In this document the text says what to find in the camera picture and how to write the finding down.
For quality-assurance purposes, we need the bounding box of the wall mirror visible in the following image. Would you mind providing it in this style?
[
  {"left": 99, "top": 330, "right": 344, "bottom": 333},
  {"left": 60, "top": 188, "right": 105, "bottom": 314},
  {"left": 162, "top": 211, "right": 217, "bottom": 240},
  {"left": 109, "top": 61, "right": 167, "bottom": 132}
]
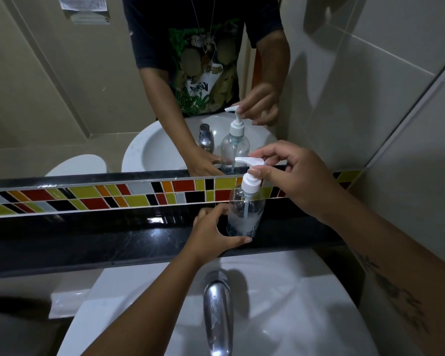
[{"left": 0, "top": 0, "right": 445, "bottom": 182}]

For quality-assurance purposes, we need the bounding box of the colourful mosaic tile strip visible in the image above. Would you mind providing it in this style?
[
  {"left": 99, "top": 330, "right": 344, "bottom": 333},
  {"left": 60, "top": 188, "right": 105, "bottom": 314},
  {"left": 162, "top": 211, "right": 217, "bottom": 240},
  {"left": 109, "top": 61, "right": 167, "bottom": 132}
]
[{"left": 0, "top": 170, "right": 362, "bottom": 219}]

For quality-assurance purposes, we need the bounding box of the person's left hand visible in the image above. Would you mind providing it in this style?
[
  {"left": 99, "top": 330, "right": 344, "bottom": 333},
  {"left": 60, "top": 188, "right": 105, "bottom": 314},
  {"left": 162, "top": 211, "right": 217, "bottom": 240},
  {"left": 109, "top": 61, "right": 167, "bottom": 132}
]
[{"left": 183, "top": 203, "right": 253, "bottom": 268}]

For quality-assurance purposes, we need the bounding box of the chrome faucet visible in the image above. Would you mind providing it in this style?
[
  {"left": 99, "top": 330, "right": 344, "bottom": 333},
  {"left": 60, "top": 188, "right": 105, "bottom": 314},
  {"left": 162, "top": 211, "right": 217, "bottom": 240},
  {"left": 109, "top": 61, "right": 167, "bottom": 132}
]
[{"left": 203, "top": 270, "right": 234, "bottom": 356}]

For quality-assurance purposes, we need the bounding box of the person's left forearm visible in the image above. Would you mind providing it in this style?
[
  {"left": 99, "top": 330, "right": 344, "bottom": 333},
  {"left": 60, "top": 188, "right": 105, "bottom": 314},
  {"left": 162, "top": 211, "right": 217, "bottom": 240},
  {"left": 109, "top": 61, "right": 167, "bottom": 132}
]
[{"left": 81, "top": 249, "right": 205, "bottom": 356}]

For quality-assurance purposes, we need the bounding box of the clear pump soap bottle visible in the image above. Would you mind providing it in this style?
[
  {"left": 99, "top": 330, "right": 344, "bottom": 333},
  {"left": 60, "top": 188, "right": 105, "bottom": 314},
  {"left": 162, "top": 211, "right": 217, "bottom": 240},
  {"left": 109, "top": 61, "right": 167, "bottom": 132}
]
[{"left": 226, "top": 156, "right": 266, "bottom": 238}]

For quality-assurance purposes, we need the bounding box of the person's right hand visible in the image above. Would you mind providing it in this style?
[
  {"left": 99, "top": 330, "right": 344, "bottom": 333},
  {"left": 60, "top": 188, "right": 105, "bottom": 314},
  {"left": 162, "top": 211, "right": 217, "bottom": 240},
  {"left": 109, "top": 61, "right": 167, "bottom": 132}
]
[{"left": 247, "top": 140, "right": 342, "bottom": 221}]

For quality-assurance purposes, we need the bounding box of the person's right forearm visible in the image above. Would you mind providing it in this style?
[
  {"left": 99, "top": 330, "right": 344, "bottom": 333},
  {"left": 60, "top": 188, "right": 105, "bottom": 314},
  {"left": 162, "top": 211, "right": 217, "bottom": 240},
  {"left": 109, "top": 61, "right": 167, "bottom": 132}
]
[{"left": 319, "top": 191, "right": 445, "bottom": 356}]

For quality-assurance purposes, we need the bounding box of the white ceramic sink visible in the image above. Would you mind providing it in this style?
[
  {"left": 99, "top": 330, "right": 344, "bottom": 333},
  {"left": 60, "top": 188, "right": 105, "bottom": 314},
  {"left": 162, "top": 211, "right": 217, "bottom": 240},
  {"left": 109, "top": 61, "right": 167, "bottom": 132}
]
[{"left": 57, "top": 248, "right": 379, "bottom": 356}]

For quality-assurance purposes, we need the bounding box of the black stone ledge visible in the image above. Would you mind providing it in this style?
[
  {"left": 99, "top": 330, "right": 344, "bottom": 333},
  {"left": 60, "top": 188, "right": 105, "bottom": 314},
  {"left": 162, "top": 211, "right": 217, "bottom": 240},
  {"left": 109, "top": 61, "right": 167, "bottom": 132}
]
[{"left": 0, "top": 196, "right": 356, "bottom": 279}]

